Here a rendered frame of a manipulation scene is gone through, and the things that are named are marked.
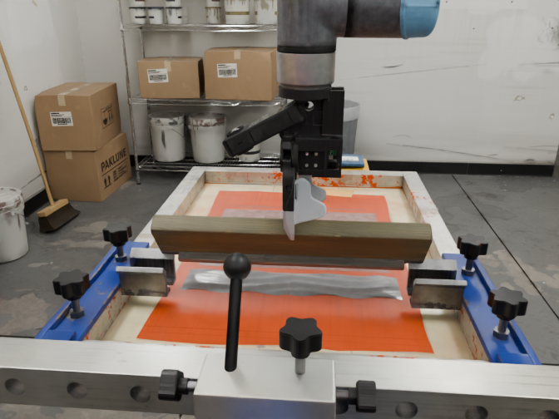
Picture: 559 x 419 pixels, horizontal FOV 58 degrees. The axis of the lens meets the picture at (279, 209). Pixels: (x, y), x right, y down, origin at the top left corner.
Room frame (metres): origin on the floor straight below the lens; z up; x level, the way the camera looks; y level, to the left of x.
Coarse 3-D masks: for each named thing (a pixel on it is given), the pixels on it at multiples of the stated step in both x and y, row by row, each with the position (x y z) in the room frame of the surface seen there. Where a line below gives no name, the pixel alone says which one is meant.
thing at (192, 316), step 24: (240, 192) 1.18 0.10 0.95; (264, 192) 1.18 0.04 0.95; (240, 216) 1.03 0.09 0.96; (264, 216) 1.03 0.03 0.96; (192, 264) 0.81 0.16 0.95; (216, 264) 0.81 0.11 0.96; (168, 312) 0.66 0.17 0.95; (192, 312) 0.66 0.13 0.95; (216, 312) 0.66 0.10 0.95; (240, 312) 0.66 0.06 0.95; (264, 312) 0.66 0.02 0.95; (144, 336) 0.60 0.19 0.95; (168, 336) 0.60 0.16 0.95; (192, 336) 0.60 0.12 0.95; (216, 336) 0.60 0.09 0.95; (240, 336) 0.60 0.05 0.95; (264, 336) 0.60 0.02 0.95
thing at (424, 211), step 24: (192, 168) 1.27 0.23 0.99; (216, 168) 1.27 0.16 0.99; (240, 168) 1.27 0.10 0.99; (264, 168) 1.27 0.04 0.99; (192, 192) 1.12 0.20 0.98; (408, 192) 1.12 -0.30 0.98; (432, 216) 0.95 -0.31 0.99; (144, 240) 0.83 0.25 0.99; (120, 288) 0.67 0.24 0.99; (120, 312) 0.66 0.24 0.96; (456, 312) 0.65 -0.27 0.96; (96, 336) 0.58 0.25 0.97; (456, 360) 0.50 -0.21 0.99; (480, 360) 0.50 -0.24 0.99
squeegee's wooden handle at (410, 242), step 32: (160, 224) 0.68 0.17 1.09; (192, 224) 0.68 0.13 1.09; (224, 224) 0.67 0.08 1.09; (256, 224) 0.67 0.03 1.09; (320, 224) 0.67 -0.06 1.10; (352, 224) 0.66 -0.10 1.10; (384, 224) 0.66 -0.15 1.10; (416, 224) 0.66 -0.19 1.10; (320, 256) 0.69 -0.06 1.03; (352, 256) 0.68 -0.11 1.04; (384, 256) 0.68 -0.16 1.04; (416, 256) 0.67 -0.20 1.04
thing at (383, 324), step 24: (336, 216) 1.03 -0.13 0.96; (360, 216) 1.03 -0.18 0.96; (384, 216) 1.03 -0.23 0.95; (288, 312) 0.66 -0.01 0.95; (312, 312) 0.66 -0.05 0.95; (336, 312) 0.66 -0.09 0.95; (360, 312) 0.66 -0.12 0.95; (384, 312) 0.66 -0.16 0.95; (408, 312) 0.66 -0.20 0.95; (336, 336) 0.60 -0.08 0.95; (360, 336) 0.60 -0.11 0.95; (384, 336) 0.60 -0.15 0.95; (408, 336) 0.60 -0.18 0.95
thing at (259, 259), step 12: (180, 252) 0.71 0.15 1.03; (192, 252) 0.70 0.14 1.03; (264, 264) 0.69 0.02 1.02; (276, 264) 0.69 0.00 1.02; (288, 264) 0.69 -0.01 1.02; (300, 264) 0.68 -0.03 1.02; (312, 264) 0.68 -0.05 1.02; (324, 264) 0.68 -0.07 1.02; (336, 264) 0.68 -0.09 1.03; (348, 264) 0.68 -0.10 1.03; (360, 264) 0.67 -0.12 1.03; (372, 264) 0.67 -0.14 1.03; (384, 264) 0.67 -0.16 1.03; (396, 264) 0.67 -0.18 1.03
